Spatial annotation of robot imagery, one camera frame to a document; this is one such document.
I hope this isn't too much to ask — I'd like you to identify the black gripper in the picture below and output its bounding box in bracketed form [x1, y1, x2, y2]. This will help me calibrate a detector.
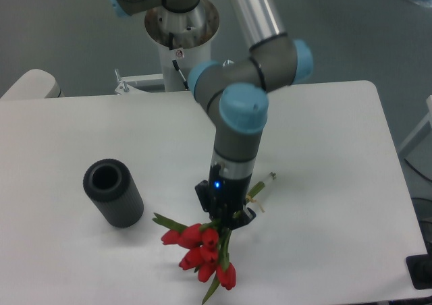
[194, 163, 255, 230]

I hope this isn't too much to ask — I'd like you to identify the red tulip bouquet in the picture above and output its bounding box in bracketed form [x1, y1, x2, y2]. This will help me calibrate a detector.
[152, 171, 278, 305]

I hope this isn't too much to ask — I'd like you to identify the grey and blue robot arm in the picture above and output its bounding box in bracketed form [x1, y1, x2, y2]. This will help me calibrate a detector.
[110, 0, 313, 229]

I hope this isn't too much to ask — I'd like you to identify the dark grey ribbed vase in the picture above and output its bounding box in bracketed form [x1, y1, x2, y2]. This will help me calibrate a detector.
[82, 159, 144, 228]

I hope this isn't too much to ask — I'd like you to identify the black device at table edge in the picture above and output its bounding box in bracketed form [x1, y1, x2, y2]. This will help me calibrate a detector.
[406, 254, 431, 290]

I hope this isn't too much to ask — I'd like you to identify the white chair back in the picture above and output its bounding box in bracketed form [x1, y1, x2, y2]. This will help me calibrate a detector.
[1, 69, 64, 101]

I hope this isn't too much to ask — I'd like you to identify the white pedestal base frame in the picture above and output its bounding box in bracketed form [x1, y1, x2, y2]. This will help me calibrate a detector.
[115, 58, 234, 94]

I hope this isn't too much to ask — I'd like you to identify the black floor cable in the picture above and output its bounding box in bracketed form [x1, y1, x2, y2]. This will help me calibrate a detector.
[403, 156, 432, 181]

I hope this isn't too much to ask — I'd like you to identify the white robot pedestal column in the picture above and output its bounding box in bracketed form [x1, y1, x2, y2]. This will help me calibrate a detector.
[144, 0, 219, 92]

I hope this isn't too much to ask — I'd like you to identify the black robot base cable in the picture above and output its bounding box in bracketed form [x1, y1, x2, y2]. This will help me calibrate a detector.
[168, 32, 194, 92]

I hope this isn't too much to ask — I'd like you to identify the white furniture frame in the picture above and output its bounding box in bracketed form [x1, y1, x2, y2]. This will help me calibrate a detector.
[397, 96, 431, 159]

